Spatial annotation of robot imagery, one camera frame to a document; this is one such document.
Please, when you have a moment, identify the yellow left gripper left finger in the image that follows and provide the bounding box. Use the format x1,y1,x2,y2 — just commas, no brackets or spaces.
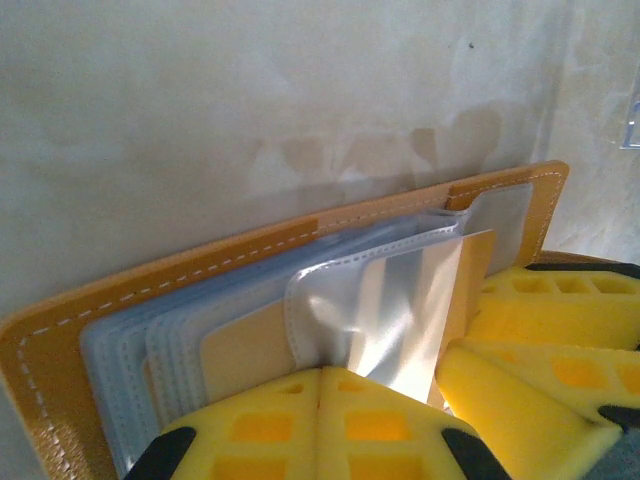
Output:
127,367,322,480

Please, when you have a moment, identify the tan leather card holder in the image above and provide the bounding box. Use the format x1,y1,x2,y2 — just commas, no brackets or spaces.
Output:
0,159,571,480

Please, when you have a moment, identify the clear acrylic card stand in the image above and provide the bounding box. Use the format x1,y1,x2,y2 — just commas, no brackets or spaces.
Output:
618,79,640,151

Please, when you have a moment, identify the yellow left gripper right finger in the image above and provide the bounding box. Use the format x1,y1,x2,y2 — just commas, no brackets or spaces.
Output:
319,366,514,480

